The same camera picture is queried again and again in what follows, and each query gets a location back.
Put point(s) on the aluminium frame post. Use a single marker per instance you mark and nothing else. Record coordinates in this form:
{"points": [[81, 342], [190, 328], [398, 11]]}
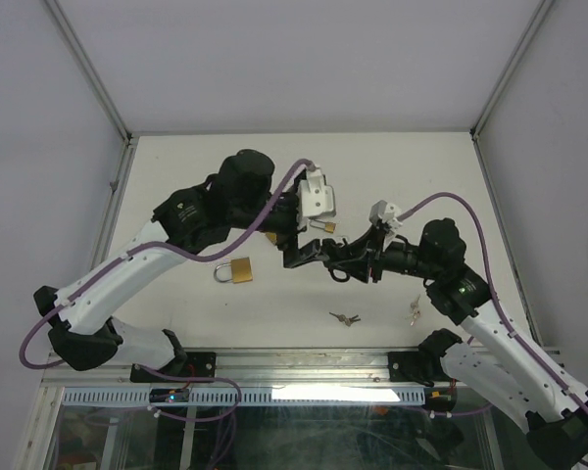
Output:
{"points": [[530, 32], [65, 28]]}

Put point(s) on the long-shackle brass padlock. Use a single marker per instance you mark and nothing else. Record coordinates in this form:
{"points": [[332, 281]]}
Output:
{"points": [[271, 237]]}

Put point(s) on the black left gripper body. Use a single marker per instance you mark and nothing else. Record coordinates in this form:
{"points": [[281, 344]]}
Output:
{"points": [[289, 244]]}

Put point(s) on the large brass padlock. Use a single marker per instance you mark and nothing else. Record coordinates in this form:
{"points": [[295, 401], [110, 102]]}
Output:
{"points": [[235, 271]]}

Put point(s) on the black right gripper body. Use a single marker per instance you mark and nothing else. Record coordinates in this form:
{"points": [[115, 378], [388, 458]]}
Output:
{"points": [[373, 255]]}

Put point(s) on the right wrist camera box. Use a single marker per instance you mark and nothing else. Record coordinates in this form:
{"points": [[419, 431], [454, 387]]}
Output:
{"points": [[387, 214]]}

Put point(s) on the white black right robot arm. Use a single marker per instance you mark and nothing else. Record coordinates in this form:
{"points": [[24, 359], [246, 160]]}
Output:
{"points": [[544, 401]]}

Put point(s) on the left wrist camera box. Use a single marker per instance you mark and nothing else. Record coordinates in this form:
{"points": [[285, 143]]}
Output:
{"points": [[316, 198]]}

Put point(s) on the aluminium frame post right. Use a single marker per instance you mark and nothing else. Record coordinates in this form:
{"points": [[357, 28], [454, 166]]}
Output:
{"points": [[530, 32]]}

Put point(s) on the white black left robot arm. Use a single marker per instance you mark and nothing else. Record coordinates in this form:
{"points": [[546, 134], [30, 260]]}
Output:
{"points": [[202, 223]]}

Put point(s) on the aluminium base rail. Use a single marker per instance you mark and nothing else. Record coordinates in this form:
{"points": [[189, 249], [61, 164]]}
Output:
{"points": [[249, 367]]}

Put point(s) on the slotted cable duct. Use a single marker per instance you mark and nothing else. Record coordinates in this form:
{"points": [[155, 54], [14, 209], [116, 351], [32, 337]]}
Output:
{"points": [[288, 395]]}

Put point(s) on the small silver key bunch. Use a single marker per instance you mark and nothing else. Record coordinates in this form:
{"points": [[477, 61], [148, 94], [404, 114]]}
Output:
{"points": [[346, 320]]}

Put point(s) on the small brass padlock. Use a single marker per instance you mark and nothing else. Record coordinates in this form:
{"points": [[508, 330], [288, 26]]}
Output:
{"points": [[325, 226]]}

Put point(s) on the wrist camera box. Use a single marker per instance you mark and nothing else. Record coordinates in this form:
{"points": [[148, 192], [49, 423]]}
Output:
{"points": [[316, 198], [387, 214]]}

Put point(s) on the silver key pair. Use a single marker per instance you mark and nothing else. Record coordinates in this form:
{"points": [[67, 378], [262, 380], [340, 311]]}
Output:
{"points": [[415, 312]]}

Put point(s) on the aluminium frame post left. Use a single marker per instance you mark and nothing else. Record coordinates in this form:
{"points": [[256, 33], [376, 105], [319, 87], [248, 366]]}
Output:
{"points": [[65, 28]]}

